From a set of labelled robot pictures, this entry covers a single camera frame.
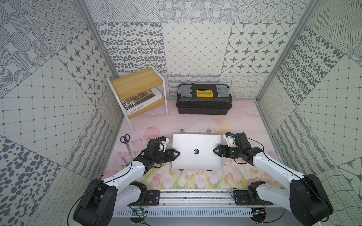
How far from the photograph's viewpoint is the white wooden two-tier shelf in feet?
2.62

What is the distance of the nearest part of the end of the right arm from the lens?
627mm

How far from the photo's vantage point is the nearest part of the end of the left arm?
65cm

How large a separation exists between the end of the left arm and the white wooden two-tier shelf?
0.29 meters

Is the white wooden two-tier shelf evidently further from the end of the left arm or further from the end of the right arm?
the end of the right arm
